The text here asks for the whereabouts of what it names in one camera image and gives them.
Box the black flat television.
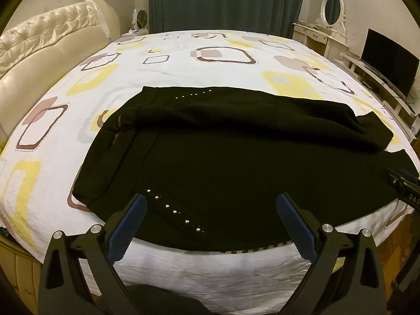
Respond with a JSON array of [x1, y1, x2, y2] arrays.
[[361, 29, 419, 98]]

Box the white TV stand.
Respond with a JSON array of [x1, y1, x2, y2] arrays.
[[333, 53, 417, 144]]

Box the cream tufted leather headboard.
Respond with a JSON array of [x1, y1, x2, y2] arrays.
[[1, 0, 120, 146]]

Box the white oval vanity mirror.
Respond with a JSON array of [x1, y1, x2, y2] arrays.
[[315, 0, 346, 36]]

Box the patterned white bed sheet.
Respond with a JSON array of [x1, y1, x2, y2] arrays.
[[1, 31, 418, 314]]

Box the small white desk fan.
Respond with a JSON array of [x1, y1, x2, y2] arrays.
[[131, 9, 149, 36]]

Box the black pants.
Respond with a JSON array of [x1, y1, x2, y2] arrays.
[[73, 87, 419, 252]]

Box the white dressing table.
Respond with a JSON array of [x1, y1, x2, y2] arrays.
[[293, 23, 349, 61]]

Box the dark teal curtain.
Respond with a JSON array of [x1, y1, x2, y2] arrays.
[[149, 0, 303, 38]]

